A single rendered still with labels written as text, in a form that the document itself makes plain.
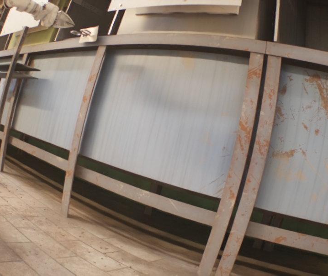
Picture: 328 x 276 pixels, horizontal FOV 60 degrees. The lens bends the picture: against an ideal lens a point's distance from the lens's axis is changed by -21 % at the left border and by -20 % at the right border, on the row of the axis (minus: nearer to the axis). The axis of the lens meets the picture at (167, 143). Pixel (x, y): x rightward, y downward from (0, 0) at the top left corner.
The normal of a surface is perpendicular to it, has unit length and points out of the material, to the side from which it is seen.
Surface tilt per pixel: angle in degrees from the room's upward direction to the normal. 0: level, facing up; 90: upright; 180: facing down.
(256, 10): 90
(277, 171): 90
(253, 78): 90
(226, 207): 90
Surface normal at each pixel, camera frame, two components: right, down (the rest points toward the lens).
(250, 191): -0.52, -0.13
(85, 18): 0.82, 0.19
